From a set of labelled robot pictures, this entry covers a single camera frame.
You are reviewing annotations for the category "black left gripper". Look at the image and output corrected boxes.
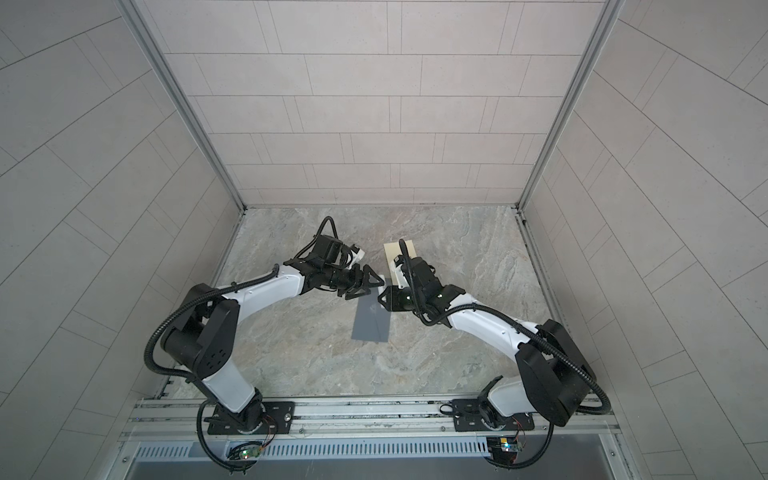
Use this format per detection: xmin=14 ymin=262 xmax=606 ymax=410
xmin=321 ymin=264 xmax=385 ymax=299

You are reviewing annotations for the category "grey envelope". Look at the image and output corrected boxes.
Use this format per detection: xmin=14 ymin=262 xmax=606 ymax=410
xmin=351 ymin=292 xmax=391 ymax=343

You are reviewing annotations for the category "cream yellow envelope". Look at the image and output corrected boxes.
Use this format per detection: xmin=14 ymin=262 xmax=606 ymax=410
xmin=384 ymin=241 xmax=408 ymax=289

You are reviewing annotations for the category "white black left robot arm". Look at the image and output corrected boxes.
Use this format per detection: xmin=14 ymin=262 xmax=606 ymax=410
xmin=145 ymin=234 xmax=385 ymax=433

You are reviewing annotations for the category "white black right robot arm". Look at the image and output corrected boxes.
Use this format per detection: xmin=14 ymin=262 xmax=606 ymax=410
xmin=378 ymin=254 xmax=593 ymax=429

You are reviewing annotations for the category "right green circuit board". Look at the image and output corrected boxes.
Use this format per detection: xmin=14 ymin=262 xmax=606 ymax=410
xmin=486 ymin=437 xmax=524 ymax=464

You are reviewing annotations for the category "green circuit board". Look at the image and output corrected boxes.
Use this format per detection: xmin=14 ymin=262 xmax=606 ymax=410
xmin=227 ymin=441 xmax=264 ymax=462
xmin=486 ymin=437 xmax=524 ymax=464

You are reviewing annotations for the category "left green circuit board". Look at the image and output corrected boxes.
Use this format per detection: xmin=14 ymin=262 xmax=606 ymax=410
xmin=227 ymin=441 xmax=264 ymax=462

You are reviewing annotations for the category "metal corner profile left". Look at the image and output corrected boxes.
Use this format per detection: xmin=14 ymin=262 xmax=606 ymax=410
xmin=115 ymin=0 xmax=247 ymax=214

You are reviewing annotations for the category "metal corner profile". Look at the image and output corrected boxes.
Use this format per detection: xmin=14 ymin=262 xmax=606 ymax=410
xmin=517 ymin=0 xmax=624 ymax=214
xmin=115 ymin=0 xmax=247 ymax=214

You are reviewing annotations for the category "metal corner profile right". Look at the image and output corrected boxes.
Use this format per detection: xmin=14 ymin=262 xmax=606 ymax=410
xmin=517 ymin=0 xmax=624 ymax=214

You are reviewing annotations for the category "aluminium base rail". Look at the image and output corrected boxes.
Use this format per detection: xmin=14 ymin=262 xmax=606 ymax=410
xmin=114 ymin=395 xmax=619 ymax=470

